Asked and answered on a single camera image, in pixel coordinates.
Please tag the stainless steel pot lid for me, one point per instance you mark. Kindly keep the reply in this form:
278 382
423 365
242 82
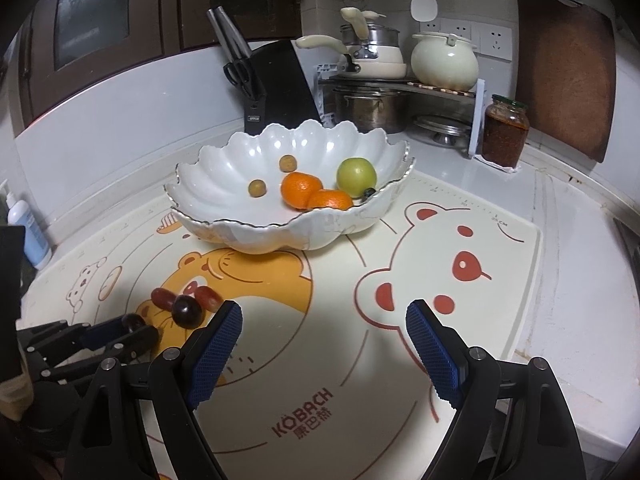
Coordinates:
442 127

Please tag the brown wooden cutting board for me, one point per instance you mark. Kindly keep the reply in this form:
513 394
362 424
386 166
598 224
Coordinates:
565 70

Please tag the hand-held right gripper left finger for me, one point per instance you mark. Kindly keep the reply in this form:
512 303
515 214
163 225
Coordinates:
216 355

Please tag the black gas stove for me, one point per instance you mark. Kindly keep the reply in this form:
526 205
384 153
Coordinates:
631 237

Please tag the glass jar of chili sauce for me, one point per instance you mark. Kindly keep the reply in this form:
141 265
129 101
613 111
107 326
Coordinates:
505 135

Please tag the red oval grape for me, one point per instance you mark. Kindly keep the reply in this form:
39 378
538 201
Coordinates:
161 297
207 296

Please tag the woven trivet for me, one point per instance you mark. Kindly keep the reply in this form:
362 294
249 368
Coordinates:
445 88

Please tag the cream frying pan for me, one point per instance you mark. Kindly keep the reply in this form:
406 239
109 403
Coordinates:
380 70

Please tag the white scalloped bowl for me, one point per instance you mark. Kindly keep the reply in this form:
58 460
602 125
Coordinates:
225 170

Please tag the cream ceramic pot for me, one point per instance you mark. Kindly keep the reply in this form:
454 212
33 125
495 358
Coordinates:
444 62

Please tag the white bottle with blue label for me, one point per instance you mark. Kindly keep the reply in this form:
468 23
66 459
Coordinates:
30 240

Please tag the cream milk pot with lid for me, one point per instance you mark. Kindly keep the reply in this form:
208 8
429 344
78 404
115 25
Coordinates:
382 42

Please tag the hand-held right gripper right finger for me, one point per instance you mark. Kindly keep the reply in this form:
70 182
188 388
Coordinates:
433 355

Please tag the black knife block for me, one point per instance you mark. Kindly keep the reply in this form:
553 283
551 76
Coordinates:
285 85

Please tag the orange mandarin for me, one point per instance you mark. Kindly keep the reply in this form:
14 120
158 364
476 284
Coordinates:
330 201
300 189

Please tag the dark red grape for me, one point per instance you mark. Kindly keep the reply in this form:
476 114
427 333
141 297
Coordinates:
131 321

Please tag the brown longan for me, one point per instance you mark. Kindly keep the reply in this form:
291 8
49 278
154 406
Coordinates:
257 188
288 163

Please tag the small dark grape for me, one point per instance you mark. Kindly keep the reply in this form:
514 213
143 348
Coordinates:
368 193

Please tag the large dark round grape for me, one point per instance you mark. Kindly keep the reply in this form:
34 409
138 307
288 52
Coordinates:
188 313

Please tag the bear print silicone mat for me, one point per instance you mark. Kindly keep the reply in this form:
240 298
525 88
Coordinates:
320 340

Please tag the white wall socket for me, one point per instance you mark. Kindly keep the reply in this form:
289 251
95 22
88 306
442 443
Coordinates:
429 26
457 27
494 40

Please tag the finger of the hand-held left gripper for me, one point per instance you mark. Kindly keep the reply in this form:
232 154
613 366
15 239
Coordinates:
102 334
142 340

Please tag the brown framed window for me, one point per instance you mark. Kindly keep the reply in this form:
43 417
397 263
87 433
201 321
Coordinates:
170 5

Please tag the green round fruit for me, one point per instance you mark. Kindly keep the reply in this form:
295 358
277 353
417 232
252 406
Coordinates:
356 176

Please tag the grey corner shelf rack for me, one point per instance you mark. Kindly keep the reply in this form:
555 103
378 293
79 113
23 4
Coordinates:
477 120

